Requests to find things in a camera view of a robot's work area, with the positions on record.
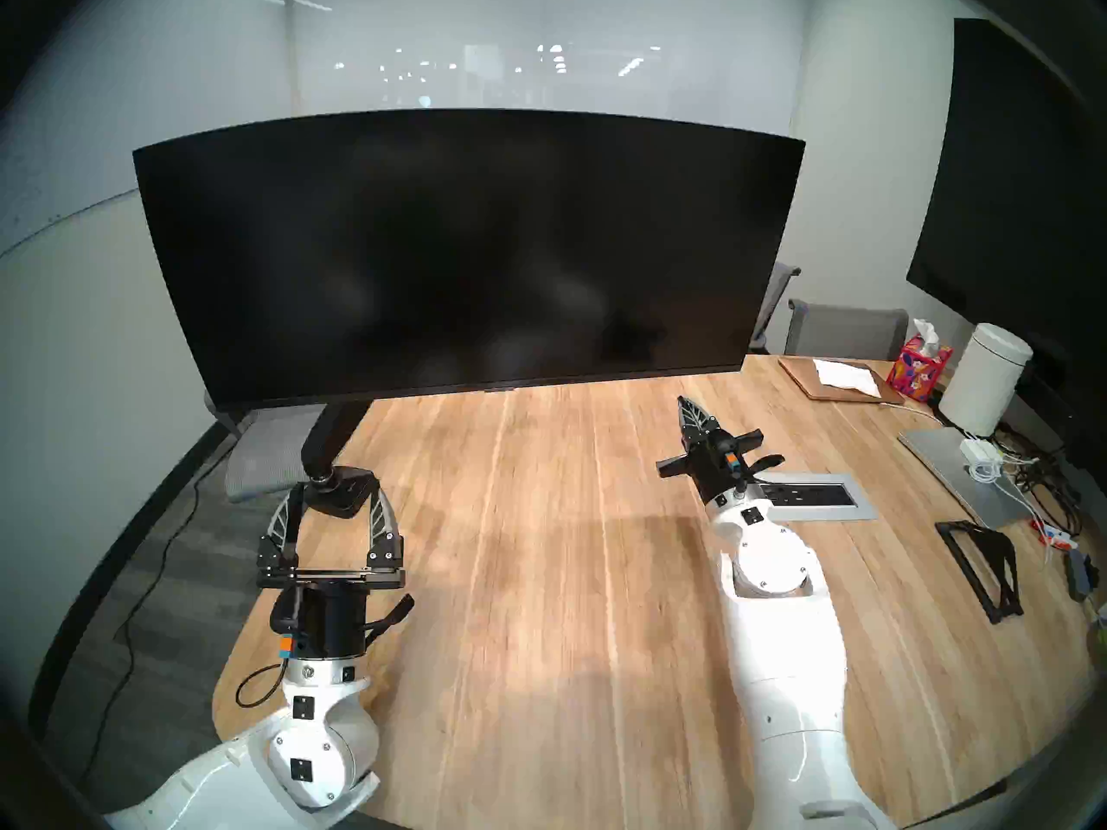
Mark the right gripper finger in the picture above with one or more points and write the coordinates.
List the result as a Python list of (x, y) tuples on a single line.
[(691, 430), (711, 430)]

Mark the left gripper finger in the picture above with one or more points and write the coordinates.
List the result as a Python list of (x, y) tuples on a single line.
[(387, 550), (278, 552)]

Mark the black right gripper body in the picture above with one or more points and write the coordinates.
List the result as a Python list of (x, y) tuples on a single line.
[(716, 478)]

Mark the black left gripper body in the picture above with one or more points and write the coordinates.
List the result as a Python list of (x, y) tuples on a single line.
[(329, 621)]

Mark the curved black widescreen monitor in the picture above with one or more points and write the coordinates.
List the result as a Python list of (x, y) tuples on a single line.
[(467, 258)]

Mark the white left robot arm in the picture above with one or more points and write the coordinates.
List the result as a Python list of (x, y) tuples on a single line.
[(320, 750)]

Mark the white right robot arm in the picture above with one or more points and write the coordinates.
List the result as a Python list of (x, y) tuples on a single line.
[(778, 621)]

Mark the grey mesh chair with armrests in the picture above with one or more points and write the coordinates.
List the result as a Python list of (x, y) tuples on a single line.
[(259, 461)]

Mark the grey tilted office chair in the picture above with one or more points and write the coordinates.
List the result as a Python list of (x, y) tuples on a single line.
[(778, 305)]

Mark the grey low-back office chair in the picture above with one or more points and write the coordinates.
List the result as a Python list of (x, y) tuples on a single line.
[(847, 331)]

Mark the right wrist black connector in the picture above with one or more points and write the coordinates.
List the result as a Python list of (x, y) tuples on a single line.
[(731, 461)]

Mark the wrist black connector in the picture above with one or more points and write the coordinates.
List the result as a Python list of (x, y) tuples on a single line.
[(285, 612), (731, 461)]

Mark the left wrist black connector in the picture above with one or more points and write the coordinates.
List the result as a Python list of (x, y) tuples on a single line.
[(285, 612)]

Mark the brown leather pad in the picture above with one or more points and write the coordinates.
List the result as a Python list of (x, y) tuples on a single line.
[(809, 383)]

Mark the silver table power outlet box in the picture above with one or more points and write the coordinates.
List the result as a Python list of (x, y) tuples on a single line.
[(830, 498)]

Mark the white paper napkin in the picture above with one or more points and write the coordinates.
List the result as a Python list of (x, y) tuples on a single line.
[(847, 377)]

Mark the colourful floral tissue box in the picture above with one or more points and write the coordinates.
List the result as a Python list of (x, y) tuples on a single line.
[(918, 372)]

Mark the silver closed laptop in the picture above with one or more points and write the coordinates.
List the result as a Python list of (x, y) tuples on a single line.
[(951, 474)]

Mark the white power adapter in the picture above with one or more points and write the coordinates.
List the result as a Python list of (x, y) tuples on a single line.
[(977, 450)]

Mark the white cylindrical bin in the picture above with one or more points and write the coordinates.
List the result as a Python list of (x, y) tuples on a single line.
[(986, 379)]

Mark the black folding laptop stand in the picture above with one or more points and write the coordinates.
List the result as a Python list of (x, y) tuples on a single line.
[(1003, 577)]

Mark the grey small adapter block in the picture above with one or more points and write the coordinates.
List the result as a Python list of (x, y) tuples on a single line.
[(1081, 573)]

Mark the glass whiteboard without writing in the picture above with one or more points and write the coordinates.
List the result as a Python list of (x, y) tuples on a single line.
[(605, 41)]

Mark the green small object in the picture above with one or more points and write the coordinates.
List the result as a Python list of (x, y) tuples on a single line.
[(1098, 638)]

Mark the glass whiteboard with writing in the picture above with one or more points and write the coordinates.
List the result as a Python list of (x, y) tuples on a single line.
[(69, 145)]

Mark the large black wall television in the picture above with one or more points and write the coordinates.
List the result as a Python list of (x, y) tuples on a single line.
[(1003, 188)]

